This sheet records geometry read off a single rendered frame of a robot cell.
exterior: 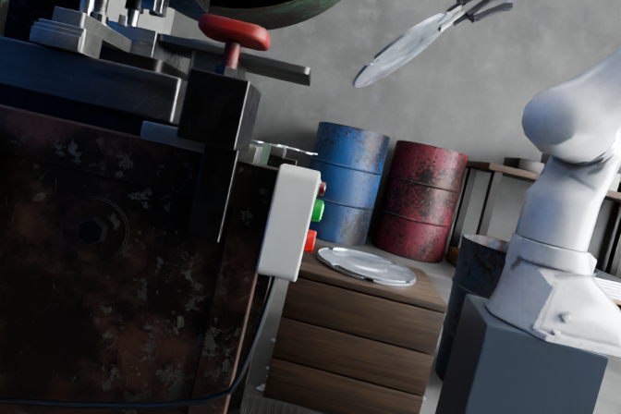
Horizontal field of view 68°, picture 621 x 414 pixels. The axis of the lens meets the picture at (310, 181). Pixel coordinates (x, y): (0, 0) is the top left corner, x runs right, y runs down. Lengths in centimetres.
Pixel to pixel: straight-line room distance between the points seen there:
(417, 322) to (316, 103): 311
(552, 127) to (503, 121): 367
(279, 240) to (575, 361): 50
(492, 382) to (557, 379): 10
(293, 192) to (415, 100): 372
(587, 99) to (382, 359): 78
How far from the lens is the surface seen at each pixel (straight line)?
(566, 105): 77
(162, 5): 88
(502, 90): 446
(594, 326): 88
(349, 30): 425
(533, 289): 83
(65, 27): 66
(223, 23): 48
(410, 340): 124
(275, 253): 55
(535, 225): 84
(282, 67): 76
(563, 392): 86
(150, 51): 80
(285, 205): 54
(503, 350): 81
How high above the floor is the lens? 65
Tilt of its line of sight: 4 degrees down
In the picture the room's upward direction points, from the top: 13 degrees clockwise
